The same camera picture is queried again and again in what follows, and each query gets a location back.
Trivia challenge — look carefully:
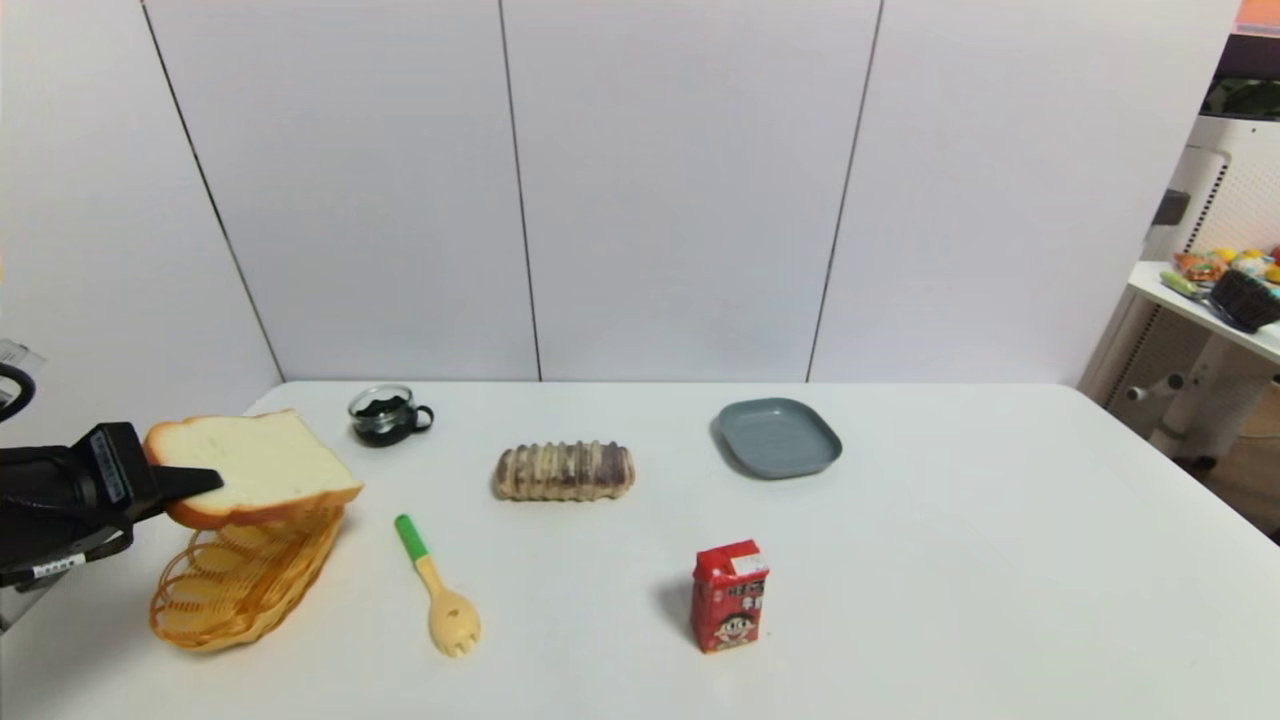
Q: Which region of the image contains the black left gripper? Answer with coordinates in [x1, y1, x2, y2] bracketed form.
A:
[0, 421, 225, 572]

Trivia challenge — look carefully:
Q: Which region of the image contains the white bread slice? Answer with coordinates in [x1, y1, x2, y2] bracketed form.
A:
[143, 409, 365, 531]

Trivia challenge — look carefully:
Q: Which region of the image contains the yellow wicker basket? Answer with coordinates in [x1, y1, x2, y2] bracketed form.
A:
[148, 505, 346, 653]

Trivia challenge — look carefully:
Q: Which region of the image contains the black woven basket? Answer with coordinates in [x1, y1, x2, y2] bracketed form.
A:
[1207, 269, 1280, 335]

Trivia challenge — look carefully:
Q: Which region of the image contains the striped brown bread roll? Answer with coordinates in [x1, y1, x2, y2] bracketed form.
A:
[494, 440, 637, 502]

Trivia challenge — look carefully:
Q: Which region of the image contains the red milk carton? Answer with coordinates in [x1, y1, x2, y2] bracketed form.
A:
[689, 539, 771, 655]

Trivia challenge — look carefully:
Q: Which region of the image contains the grey square plate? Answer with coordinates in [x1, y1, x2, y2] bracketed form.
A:
[717, 397, 844, 481]

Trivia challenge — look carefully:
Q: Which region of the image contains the white side table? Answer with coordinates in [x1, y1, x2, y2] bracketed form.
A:
[1105, 262, 1280, 471]

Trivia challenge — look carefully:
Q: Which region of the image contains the yellow toy fruit pile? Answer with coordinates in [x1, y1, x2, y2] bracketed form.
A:
[1215, 246, 1280, 287]

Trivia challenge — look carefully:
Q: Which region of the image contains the white perforated panel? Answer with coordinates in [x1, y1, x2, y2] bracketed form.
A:
[1140, 117, 1280, 266]

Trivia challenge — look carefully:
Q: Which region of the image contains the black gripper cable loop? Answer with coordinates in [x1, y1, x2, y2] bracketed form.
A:
[0, 362, 38, 424]

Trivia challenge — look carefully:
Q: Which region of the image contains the glass cup black handle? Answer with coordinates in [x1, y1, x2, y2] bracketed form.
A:
[348, 385, 436, 448]

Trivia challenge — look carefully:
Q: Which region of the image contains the beige spork green handle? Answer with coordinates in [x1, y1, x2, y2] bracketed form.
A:
[394, 513, 483, 658]

